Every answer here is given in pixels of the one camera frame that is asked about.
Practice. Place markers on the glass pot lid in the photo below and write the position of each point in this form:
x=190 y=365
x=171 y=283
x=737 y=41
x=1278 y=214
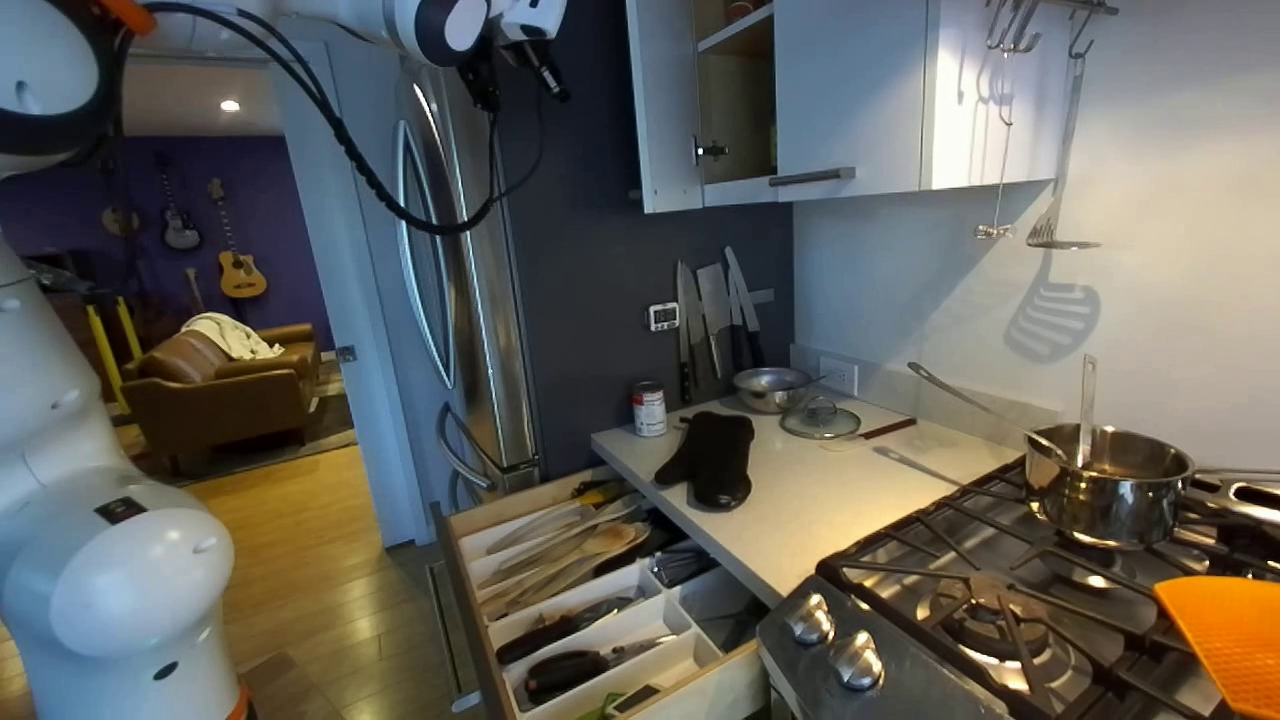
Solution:
x=821 y=422

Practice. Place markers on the stainless steel pot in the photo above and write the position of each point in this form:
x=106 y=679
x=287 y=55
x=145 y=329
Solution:
x=1126 y=490

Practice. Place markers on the white cabinet door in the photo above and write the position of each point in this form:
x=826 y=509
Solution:
x=849 y=96
x=661 y=55

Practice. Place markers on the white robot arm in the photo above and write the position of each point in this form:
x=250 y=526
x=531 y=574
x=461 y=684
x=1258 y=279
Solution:
x=115 y=581

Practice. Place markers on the open utensil drawer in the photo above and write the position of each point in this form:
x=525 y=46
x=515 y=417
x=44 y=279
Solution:
x=584 y=602

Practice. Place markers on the orange plastic object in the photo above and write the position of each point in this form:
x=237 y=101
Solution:
x=1235 y=631

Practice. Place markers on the knives on magnetic strip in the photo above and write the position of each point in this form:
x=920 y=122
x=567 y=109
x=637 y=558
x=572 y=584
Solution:
x=717 y=329

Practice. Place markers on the small white can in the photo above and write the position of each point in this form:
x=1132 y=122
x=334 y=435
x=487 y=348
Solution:
x=650 y=417

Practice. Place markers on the white wall outlet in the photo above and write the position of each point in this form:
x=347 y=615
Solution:
x=661 y=318

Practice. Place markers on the hanging slotted spatula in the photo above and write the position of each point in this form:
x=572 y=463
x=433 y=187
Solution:
x=1053 y=318

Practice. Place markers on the brown armchair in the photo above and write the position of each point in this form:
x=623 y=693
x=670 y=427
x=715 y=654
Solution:
x=190 y=398

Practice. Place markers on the white upper cabinet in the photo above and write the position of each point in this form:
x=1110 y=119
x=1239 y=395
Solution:
x=994 y=92

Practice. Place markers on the stainless steel refrigerator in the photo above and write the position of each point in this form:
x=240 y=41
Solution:
x=461 y=285

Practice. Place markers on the small steel bowl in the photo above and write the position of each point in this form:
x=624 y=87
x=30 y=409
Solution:
x=769 y=391

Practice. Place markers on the black oven mitt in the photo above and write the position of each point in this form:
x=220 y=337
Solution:
x=715 y=463

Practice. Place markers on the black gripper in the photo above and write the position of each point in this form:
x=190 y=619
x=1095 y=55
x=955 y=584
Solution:
x=477 y=67

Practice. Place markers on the steel spoon in pot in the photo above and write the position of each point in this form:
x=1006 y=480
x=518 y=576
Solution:
x=1084 y=422

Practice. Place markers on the acoustic guitar on wall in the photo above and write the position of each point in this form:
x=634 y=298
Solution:
x=237 y=269

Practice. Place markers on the gas stove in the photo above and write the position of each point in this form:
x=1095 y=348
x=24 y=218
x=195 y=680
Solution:
x=982 y=611

